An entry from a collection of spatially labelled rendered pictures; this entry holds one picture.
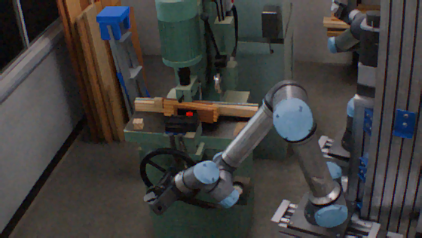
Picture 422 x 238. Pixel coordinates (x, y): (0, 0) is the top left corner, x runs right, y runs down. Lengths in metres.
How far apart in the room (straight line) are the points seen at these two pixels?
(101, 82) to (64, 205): 0.91
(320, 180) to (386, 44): 0.50
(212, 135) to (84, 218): 1.34
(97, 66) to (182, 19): 1.62
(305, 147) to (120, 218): 1.93
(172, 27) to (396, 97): 0.97
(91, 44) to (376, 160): 2.28
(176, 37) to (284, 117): 0.84
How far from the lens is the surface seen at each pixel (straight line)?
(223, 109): 2.52
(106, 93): 3.91
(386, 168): 2.08
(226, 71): 2.60
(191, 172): 1.81
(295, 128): 1.63
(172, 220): 2.83
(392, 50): 1.83
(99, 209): 3.54
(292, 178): 3.59
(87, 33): 3.72
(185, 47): 2.33
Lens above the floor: 2.29
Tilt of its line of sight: 33 degrees down
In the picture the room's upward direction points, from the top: 5 degrees counter-clockwise
